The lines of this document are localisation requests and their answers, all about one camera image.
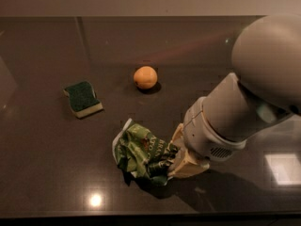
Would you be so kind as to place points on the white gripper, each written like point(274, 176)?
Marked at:
point(203, 139)

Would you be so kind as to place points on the green jalapeno chip bag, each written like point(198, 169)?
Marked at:
point(138, 151)

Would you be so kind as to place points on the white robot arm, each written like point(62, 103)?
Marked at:
point(263, 90)

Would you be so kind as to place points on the orange fruit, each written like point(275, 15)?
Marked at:
point(145, 77)

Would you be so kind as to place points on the green and yellow sponge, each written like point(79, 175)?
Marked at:
point(83, 100)

